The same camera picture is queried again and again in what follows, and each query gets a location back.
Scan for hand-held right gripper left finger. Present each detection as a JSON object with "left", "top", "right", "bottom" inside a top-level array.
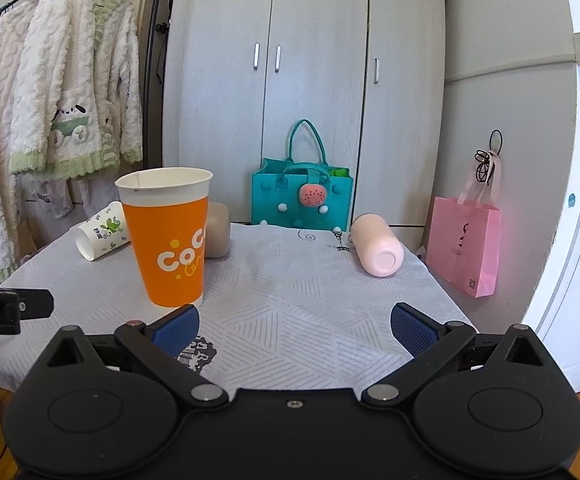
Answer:
[{"left": 40, "top": 304, "right": 230, "bottom": 408}]

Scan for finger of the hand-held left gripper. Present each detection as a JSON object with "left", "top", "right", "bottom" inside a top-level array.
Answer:
[{"left": 18, "top": 288, "right": 54, "bottom": 319}]

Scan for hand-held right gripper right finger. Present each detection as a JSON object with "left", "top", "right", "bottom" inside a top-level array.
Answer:
[{"left": 361, "top": 302, "right": 547, "bottom": 407}]

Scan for pink cup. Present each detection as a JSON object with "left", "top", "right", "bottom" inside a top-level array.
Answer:
[{"left": 349, "top": 213, "right": 405, "bottom": 277}]

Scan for orange paper cup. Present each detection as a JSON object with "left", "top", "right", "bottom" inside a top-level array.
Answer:
[{"left": 115, "top": 166, "right": 214, "bottom": 308}]

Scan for white green-print paper cup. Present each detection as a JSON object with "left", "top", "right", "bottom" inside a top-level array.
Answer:
[{"left": 74, "top": 201, "right": 132, "bottom": 262}]

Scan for beige cup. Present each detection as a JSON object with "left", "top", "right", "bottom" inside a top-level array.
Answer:
[{"left": 204, "top": 202, "right": 232, "bottom": 259}]

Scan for pink paper bag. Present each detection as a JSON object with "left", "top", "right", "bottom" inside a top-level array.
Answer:
[{"left": 425, "top": 151, "right": 503, "bottom": 300}]

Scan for grey hanging garment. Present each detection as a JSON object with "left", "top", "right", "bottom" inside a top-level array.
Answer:
[{"left": 20, "top": 175, "right": 117, "bottom": 257}]

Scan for white patterned tablecloth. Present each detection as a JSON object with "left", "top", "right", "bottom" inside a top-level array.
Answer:
[{"left": 0, "top": 222, "right": 477, "bottom": 397}]

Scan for teal felt handbag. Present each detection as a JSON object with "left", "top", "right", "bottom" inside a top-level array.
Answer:
[{"left": 251, "top": 119, "right": 355, "bottom": 232}]

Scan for white fluffy robe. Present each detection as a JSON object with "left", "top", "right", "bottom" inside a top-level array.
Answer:
[{"left": 0, "top": 0, "right": 144, "bottom": 286}]

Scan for grey wardrobe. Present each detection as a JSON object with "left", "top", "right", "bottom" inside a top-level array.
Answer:
[{"left": 162, "top": 0, "right": 447, "bottom": 227}]

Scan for black clothes rack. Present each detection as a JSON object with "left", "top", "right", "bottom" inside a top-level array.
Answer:
[{"left": 0, "top": 0, "right": 172, "bottom": 173}]

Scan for black hair ties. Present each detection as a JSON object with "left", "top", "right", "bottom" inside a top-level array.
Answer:
[{"left": 472, "top": 130, "right": 504, "bottom": 184}]

